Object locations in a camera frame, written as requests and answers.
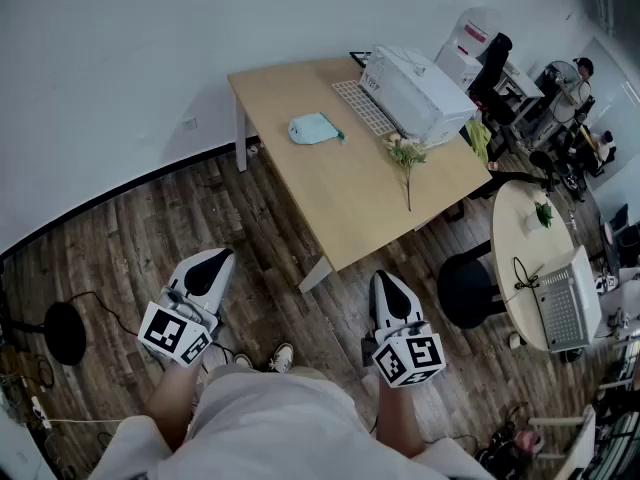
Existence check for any artificial flower bouquet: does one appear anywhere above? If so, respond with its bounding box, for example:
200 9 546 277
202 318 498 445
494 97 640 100
383 132 429 213

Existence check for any white power strip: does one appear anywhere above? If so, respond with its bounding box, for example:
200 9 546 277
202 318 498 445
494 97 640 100
29 395 54 430

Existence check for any green cloth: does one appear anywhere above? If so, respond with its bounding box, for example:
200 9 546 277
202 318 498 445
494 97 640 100
465 119 494 167

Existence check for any person's white T-shirt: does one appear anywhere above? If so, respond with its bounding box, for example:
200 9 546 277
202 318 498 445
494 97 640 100
89 367 496 480

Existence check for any white lattice rack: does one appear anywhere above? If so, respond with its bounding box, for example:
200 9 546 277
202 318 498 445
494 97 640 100
331 79 399 137

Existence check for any white perforated box appliance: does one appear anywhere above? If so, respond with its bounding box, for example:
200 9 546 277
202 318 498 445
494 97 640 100
531 245 604 354

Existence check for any black swivel chair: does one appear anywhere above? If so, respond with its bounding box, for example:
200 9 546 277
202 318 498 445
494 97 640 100
528 149 572 190

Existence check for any light blue cloth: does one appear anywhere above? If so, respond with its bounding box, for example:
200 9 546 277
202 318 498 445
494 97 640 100
288 112 348 146

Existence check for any white microwave oven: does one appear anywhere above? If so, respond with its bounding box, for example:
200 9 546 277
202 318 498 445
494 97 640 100
358 44 479 149

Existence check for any person's right forearm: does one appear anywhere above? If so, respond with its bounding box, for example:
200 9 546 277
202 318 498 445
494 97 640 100
374 375 426 459

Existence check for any black draped office chair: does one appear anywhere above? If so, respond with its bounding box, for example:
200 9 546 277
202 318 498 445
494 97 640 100
469 32 519 130

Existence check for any white water dispenser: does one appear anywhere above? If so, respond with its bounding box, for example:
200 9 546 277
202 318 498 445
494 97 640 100
434 45 484 92

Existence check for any round standing fan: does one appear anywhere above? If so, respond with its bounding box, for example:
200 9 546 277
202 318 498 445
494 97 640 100
542 60 581 100

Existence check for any white table leg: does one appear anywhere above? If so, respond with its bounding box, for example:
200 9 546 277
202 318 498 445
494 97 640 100
234 101 250 173
298 255 334 295

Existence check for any pink roll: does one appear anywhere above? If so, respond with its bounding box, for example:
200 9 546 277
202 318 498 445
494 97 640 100
514 429 544 457

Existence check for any person's left forearm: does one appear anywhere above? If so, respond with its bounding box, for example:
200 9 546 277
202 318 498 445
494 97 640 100
144 360 211 452

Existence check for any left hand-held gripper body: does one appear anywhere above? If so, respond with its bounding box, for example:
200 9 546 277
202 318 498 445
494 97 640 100
137 286 222 369

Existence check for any small potted plant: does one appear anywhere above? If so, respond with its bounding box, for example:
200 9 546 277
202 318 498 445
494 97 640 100
524 199 556 234

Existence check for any clear water bottle red label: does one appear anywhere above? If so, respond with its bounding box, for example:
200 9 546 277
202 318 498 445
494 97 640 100
452 7 501 57

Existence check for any black round stool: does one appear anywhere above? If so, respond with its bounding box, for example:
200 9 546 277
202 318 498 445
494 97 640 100
437 240 507 330

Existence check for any white power cord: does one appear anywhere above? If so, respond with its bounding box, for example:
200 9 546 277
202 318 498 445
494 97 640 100
398 46 429 77

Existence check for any person's right shoe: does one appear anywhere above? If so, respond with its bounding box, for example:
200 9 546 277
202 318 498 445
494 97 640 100
268 342 295 374

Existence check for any thin black floor cable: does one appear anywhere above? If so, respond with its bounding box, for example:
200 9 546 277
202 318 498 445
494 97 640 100
67 290 147 340

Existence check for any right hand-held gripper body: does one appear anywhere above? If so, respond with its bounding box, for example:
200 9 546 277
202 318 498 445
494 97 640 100
361 320 446 389

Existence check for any black round stand base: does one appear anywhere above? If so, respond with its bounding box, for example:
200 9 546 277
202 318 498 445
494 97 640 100
43 301 88 367

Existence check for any black power cable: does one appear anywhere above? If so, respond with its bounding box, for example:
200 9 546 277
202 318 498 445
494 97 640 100
511 256 544 292

